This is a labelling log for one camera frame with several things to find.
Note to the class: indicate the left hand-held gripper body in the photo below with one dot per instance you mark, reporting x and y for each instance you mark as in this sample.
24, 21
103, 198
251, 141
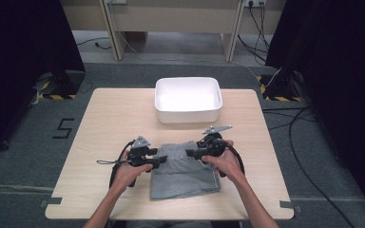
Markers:
138, 156

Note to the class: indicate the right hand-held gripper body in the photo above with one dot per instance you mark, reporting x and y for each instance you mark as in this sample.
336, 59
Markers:
212, 145

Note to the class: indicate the grey shorts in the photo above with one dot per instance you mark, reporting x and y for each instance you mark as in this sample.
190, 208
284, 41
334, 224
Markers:
183, 180

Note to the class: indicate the white plastic bin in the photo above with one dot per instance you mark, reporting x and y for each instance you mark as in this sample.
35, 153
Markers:
188, 101

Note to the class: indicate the person's left hand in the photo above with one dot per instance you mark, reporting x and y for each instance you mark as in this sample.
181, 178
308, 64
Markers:
126, 177

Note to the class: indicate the person's right hand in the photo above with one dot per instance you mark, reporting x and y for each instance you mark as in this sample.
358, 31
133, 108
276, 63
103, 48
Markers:
228, 166

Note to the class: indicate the black stand base hazard tape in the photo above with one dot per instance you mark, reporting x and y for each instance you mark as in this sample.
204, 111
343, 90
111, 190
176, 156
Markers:
282, 87
66, 82

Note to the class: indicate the grey tape piece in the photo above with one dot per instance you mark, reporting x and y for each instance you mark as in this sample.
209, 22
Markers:
286, 204
52, 201

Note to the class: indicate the beige desk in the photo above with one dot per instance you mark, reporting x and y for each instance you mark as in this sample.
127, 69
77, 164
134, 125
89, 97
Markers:
171, 19

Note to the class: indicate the white power strip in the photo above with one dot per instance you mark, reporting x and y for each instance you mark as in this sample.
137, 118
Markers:
255, 3

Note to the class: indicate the black curtain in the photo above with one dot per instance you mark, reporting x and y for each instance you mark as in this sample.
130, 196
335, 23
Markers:
345, 63
19, 47

